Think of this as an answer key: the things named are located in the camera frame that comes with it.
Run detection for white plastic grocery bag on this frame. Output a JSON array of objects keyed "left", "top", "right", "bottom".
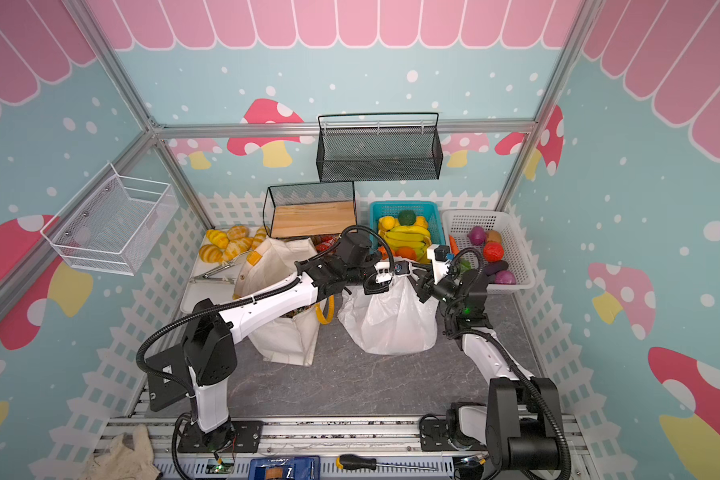
[{"left": 338, "top": 276, "right": 438, "bottom": 355}]

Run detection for orange fruit right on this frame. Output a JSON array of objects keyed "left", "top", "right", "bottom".
[{"left": 395, "top": 246, "right": 418, "bottom": 261}]

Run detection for black handled screwdriver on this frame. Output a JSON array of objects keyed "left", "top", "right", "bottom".
[{"left": 335, "top": 454, "right": 436, "bottom": 471}]

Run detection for metal tongs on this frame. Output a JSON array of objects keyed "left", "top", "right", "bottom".
[{"left": 190, "top": 262, "right": 234, "bottom": 284}]

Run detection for purple onion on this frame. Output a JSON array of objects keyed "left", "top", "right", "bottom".
[{"left": 467, "top": 226, "right": 487, "bottom": 246}]

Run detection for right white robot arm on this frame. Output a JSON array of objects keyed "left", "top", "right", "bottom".
[{"left": 411, "top": 245, "right": 573, "bottom": 479}]

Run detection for orange carrot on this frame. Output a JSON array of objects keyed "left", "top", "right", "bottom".
[{"left": 449, "top": 236, "right": 460, "bottom": 255}]

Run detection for blue electronics box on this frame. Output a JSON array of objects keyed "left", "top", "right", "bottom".
[{"left": 248, "top": 456, "right": 321, "bottom": 480}]

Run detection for striped bread roll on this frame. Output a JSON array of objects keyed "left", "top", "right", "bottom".
[{"left": 206, "top": 229, "right": 229, "bottom": 250}]

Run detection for brown potato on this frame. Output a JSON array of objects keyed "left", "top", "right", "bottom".
[{"left": 486, "top": 230, "right": 502, "bottom": 244}]

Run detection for black wire snack shelf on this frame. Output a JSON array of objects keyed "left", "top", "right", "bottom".
[{"left": 262, "top": 181, "right": 357, "bottom": 239}]

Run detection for black mesh wall basket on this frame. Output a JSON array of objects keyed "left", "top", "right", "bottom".
[{"left": 316, "top": 112, "right": 444, "bottom": 182}]

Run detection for yellow lemon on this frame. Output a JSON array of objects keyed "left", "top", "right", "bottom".
[{"left": 378, "top": 216, "right": 399, "bottom": 231}]

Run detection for teal plastic fruit basket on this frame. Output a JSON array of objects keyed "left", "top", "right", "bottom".
[{"left": 369, "top": 200, "right": 448, "bottom": 263}]

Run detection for white plastic vegetable basket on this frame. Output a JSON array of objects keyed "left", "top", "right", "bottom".
[{"left": 441, "top": 209, "right": 536, "bottom": 294}]

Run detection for white canvas tote bag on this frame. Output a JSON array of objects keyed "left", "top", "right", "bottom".
[{"left": 234, "top": 238, "right": 337, "bottom": 366}]

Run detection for white wire wall basket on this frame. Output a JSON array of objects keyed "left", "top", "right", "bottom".
[{"left": 40, "top": 164, "right": 179, "bottom": 276}]

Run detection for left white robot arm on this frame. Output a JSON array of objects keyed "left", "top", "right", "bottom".
[{"left": 136, "top": 225, "right": 395, "bottom": 435}]

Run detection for red snack bag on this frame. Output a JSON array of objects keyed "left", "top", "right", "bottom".
[{"left": 312, "top": 235, "right": 339, "bottom": 253}]

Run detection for yellow banana bunch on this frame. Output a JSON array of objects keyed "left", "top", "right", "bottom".
[{"left": 379, "top": 225, "right": 432, "bottom": 261}]

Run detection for beige cloth rag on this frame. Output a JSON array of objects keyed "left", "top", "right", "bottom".
[{"left": 80, "top": 425, "right": 161, "bottom": 480}]

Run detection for red tomato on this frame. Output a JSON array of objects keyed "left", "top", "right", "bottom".
[{"left": 483, "top": 242, "right": 505, "bottom": 262}]

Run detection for green avocado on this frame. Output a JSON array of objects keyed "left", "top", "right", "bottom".
[{"left": 397, "top": 210, "right": 417, "bottom": 226}]

